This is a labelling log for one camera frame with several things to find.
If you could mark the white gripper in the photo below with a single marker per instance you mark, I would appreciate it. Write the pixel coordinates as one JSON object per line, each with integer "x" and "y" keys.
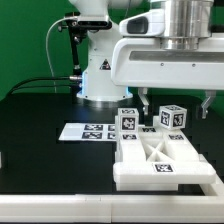
{"x": 140, "y": 62}

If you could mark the black camera on stand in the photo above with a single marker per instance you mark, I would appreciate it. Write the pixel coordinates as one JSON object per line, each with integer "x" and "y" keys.
{"x": 77, "y": 23}

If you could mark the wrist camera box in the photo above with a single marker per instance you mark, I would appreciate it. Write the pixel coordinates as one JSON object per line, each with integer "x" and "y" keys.
{"x": 149, "y": 24}

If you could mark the white flat chair back panel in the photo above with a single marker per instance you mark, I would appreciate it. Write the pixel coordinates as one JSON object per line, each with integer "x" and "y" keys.
{"x": 88, "y": 132}

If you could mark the white cube nut with tag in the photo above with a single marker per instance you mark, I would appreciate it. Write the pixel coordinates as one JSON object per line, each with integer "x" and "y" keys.
{"x": 128, "y": 119}

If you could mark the white L-shaped border fence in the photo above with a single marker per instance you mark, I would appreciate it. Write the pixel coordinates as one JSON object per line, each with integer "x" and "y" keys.
{"x": 207, "y": 208}

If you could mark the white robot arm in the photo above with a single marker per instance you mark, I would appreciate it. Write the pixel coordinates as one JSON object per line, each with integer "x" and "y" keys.
{"x": 172, "y": 46}

